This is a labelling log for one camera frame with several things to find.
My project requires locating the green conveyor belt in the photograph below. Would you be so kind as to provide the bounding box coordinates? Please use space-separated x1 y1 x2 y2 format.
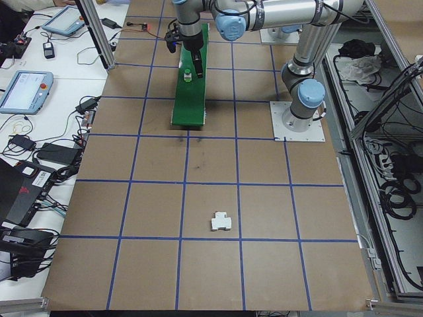
169 22 212 131

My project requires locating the light blue teach pendant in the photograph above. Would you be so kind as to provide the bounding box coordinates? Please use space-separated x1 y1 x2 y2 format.
0 70 55 116
40 4 85 38

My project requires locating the black handheld remote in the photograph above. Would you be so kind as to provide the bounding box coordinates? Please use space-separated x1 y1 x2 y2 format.
42 40 56 60

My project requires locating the white T-shaped plastic block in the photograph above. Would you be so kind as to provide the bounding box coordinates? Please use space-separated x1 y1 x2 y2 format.
210 211 233 233

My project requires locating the black crumpled cloth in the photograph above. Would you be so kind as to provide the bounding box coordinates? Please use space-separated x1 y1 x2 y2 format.
337 38 378 57

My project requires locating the white crumpled cloth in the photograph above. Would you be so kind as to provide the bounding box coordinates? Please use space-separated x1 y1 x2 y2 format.
341 54 383 86

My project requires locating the large black power brick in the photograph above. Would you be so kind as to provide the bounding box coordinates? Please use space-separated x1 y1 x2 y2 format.
35 141 83 165

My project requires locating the small black power adapter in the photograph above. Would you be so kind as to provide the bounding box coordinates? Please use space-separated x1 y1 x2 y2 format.
9 134 37 152

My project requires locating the white power strip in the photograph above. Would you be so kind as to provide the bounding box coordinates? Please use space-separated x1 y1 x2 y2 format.
365 141 393 173

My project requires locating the black laptop with red logo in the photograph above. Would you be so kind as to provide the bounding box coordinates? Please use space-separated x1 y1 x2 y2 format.
0 158 58 228

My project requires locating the black electronics box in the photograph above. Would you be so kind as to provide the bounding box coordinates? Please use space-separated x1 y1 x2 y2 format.
0 227 56 279

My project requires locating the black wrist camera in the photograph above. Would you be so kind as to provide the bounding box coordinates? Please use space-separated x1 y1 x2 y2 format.
164 28 182 55

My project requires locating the red black conveyor wire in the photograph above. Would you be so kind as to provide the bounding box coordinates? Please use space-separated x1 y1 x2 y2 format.
119 27 168 43

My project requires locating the white square base plate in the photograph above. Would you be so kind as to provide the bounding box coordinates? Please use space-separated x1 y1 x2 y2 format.
268 100 327 143
259 28 301 46

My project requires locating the aluminium profile post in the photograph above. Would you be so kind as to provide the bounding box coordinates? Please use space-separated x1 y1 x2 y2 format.
74 0 116 71

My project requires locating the small board with red wires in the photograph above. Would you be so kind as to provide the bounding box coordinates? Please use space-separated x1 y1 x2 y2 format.
80 110 97 129

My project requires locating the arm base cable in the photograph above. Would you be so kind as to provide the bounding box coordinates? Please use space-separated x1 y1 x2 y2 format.
312 100 328 122

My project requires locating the black circuit board with wires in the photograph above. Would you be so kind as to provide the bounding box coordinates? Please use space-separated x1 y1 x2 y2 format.
12 34 33 48

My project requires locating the V-shaped metal bar frame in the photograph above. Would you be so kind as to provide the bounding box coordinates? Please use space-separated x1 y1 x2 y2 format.
322 0 423 303

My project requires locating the black cable coil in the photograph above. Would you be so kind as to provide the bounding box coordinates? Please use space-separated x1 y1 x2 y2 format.
379 174 421 219

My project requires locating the small grey frame bracket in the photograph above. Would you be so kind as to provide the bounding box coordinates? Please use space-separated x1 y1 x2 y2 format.
365 246 381 271

